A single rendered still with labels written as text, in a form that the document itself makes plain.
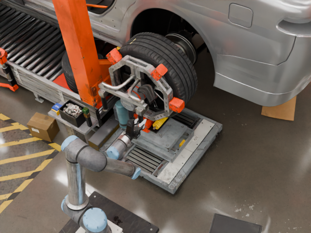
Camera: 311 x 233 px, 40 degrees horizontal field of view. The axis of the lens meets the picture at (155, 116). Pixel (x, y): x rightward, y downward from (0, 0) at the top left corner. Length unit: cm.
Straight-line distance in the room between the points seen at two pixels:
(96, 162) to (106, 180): 134
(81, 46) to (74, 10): 30
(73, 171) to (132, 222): 78
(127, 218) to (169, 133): 90
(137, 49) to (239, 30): 71
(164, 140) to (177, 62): 88
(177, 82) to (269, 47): 66
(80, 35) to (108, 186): 134
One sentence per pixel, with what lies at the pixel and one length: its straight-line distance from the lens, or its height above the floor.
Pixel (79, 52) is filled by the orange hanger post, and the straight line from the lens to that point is 324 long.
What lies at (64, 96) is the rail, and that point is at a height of 32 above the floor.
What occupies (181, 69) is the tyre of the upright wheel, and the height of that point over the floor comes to 105.
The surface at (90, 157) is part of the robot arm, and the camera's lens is 245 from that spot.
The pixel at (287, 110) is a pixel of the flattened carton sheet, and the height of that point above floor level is 1.
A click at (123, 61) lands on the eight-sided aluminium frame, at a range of 310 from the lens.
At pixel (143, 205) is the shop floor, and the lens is 363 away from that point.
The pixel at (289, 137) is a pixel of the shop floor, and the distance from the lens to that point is 410.
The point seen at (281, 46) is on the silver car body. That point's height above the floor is 133.
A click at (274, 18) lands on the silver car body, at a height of 153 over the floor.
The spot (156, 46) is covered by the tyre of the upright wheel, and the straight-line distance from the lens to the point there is 309.
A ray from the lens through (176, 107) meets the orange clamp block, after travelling 307.
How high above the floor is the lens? 314
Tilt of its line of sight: 49 degrees down
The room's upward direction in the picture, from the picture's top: 6 degrees counter-clockwise
